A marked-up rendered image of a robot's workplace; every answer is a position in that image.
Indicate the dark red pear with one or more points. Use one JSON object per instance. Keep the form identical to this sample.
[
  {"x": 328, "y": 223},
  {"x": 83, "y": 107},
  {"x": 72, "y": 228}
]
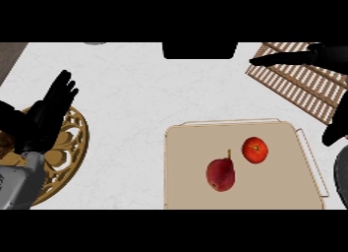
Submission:
[{"x": 220, "y": 174}]

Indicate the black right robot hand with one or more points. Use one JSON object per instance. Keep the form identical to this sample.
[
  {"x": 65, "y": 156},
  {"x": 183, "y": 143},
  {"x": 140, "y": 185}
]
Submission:
[{"x": 338, "y": 55}]

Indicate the black appliance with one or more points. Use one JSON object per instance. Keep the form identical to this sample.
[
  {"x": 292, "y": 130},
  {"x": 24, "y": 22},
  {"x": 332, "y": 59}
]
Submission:
[{"x": 199, "y": 50}]

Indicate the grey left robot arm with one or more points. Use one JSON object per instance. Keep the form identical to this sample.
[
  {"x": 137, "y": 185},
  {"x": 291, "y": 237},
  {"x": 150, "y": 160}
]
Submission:
[{"x": 7, "y": 183}]

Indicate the brown wooden slatted mat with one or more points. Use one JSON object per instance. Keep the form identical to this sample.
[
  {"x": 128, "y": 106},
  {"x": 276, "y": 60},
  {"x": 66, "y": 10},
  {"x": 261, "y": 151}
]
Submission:
[{"x": 298, "y": 85}]

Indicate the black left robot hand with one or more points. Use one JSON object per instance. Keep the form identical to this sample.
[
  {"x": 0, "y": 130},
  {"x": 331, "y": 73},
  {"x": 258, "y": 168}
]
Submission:
[{"x": 41, "y": 124}]

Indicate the red tomato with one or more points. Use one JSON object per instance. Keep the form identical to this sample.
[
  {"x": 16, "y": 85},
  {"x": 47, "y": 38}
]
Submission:
[{"x": 254, "y": 150}]

